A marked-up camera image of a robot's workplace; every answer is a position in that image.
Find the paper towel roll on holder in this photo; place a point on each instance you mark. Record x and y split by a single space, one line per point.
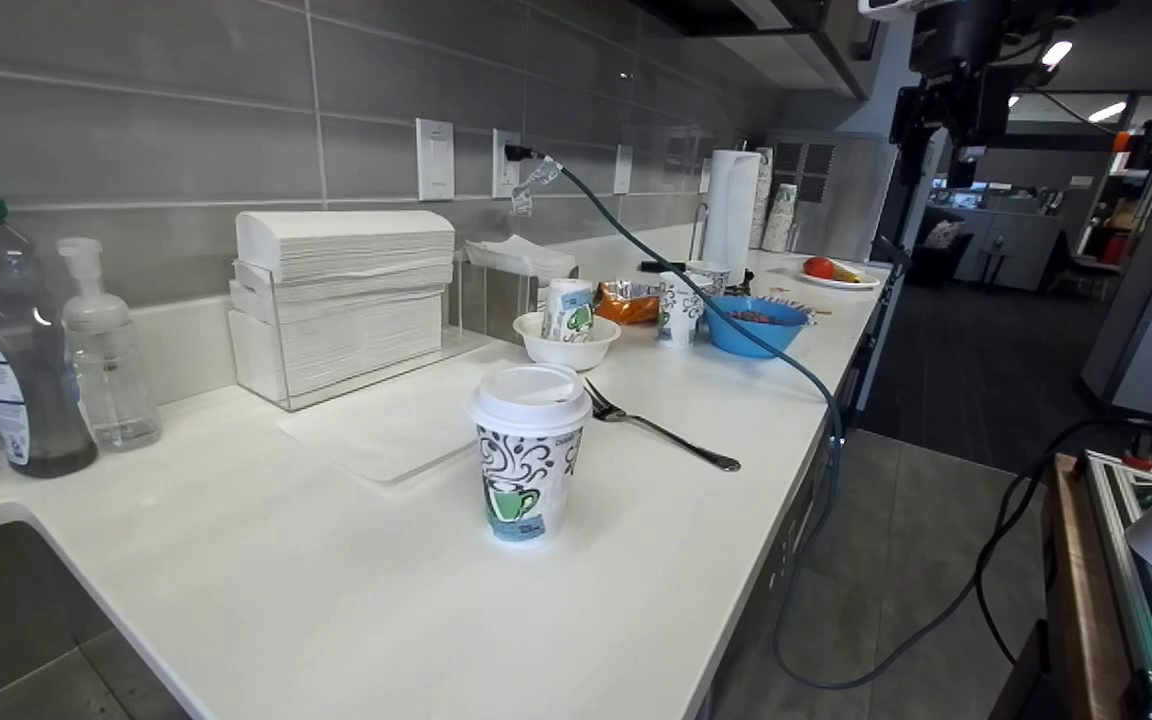
731 215

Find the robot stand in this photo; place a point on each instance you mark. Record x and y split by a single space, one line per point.
1086 600

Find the printed paper cup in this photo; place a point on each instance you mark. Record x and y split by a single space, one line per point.
568 310
674 315
711 272
526 480

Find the wall cabinet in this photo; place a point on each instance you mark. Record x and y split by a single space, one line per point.
786 40

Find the grey cabinet with vents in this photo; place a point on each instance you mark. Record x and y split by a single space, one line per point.
836 190

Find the blue bowl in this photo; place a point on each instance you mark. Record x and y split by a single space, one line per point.
736 338

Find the clear acrylic towel holder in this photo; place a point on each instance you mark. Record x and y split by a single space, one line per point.
266 395

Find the white wall switch plate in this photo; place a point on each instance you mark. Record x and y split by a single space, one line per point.
435 160

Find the sink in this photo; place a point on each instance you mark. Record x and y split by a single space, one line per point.
6 620

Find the metal fork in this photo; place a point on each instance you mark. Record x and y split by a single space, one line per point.
656 428

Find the ceiling light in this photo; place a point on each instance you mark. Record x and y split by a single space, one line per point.
1057 53
1107 111

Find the stack of white napkins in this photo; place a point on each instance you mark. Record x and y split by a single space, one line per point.
521 255

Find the dark sofa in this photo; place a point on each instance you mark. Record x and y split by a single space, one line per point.
941 245

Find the stack of folded paper towels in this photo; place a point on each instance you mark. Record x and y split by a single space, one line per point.
356 300

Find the flat white paper towel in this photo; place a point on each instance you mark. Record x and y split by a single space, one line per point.
396 425

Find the white plastic cup lid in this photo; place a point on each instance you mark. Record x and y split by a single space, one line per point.
530 395

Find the office chair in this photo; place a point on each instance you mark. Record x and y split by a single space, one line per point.
1086 265

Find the yellow food piece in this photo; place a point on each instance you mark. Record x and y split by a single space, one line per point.
845 273

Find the white bowl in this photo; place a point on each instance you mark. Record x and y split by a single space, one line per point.
566 352

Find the white wall socket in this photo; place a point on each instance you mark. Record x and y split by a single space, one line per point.
502 175
705 175
623 170

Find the dish soap bottle green cap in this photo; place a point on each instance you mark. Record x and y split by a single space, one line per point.
21 380

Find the grey office cabinet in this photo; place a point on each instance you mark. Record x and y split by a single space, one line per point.
1016 245

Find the clear acrylic napkin holder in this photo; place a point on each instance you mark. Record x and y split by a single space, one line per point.
521 295

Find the stack of paper cups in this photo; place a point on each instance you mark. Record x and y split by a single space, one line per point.
782 215

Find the red tomato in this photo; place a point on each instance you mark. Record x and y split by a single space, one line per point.
818 267

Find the clear foam soap dispenser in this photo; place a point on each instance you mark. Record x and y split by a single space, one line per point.
111 380

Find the orange snack packet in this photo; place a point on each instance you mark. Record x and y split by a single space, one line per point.
626 303

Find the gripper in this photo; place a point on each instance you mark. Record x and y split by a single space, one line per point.
971 95

